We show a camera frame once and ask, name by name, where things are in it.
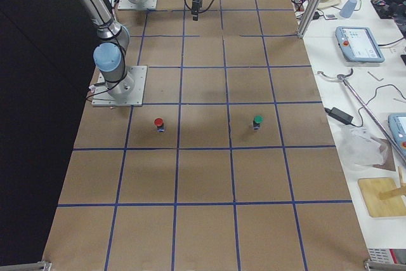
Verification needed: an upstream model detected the red push button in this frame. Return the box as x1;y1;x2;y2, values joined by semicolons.
154;117;165;133

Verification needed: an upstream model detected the green push button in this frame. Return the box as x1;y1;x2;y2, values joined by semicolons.
252;115;263;130

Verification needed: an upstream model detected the blue plastic cup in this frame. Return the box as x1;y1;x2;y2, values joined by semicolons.
339;0;358;18

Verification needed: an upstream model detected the metal rod tool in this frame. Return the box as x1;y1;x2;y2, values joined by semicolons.
317;68;405;162

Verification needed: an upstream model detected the blue teach pendant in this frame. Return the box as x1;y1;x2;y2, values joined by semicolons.
388;112;405;162
335;26;385;64

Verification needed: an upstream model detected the black power adapter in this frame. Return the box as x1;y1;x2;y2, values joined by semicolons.
325;107;353;125

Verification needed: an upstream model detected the clear plastic bag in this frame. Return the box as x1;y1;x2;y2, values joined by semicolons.
333;125;391;172

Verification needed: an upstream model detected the wooden cutting board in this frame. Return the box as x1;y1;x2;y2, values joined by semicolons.
358;178;405;218

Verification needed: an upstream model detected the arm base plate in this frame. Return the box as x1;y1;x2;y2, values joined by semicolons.
118;0;157;11
91;66;148;107

